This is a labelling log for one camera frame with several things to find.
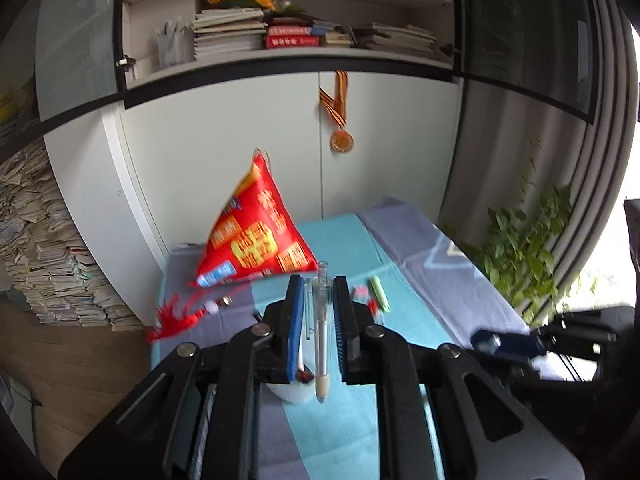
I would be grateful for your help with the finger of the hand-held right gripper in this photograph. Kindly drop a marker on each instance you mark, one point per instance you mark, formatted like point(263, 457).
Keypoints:
point(510, 344)
point(530, 370)

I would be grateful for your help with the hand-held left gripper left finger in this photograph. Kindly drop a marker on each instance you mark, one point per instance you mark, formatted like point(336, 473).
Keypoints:
point(296, 330)

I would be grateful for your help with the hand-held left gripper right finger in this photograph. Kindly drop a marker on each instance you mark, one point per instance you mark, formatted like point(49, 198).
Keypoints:
point(342, 330)

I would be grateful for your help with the clear gel pen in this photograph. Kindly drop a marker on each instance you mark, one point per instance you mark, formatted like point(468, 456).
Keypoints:
point(322, 335)

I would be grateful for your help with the pink eraser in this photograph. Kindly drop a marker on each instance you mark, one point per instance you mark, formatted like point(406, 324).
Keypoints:
point(360, 291)

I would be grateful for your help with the green highlighter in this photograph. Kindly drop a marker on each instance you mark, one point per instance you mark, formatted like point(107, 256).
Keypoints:
point(380, 294)

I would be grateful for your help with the translucent plastic cup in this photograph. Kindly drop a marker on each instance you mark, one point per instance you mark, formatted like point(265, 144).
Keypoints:
point(292, 394)

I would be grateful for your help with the green leafy plant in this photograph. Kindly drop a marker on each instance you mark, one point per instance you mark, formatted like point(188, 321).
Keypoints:
point(520, 260)

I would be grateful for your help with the blue grey printed tablecloth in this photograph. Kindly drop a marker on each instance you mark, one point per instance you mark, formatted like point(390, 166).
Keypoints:
point(390, 255)

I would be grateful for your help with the red triangular printed pillow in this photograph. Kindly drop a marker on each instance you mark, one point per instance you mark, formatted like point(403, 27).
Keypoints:
point(255, 230)

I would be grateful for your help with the red tassel charm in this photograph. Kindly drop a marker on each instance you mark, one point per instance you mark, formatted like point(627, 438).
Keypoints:
point(170, 322)

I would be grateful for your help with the gold medal striped ribbon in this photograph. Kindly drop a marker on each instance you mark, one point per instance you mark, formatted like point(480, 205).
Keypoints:
point(342, 141)

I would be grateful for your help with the white bookshelf cabinet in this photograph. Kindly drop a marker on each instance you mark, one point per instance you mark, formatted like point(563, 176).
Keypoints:
point(200, 150)

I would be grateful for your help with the grey curtain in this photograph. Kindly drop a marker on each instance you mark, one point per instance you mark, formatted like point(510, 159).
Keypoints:
point(607, 135)

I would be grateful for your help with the pile of books and papers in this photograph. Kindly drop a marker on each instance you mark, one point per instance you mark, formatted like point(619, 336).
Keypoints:
point(50, 260)

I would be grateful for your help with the red thick book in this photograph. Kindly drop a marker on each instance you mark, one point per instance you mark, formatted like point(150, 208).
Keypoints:
point(292, 42)
point(290, 31)

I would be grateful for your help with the stack of thin books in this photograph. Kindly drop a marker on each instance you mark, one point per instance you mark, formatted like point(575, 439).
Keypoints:
point(337, 40)

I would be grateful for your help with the stack of worn workbooks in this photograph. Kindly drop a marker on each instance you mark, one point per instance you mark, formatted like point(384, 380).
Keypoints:
point(400, 40)

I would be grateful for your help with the stack of magazines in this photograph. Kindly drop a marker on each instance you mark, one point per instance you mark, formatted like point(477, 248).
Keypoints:
point(227, 35)

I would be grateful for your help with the clear shelf pen holder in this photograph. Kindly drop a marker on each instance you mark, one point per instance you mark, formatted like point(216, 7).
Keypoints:
point(172, 47)

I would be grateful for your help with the dark glass cabinet door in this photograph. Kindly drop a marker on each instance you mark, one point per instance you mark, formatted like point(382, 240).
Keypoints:
point(525, 35)

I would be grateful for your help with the dark artificial plant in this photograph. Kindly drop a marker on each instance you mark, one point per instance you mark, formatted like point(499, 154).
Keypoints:
point(292, 12)

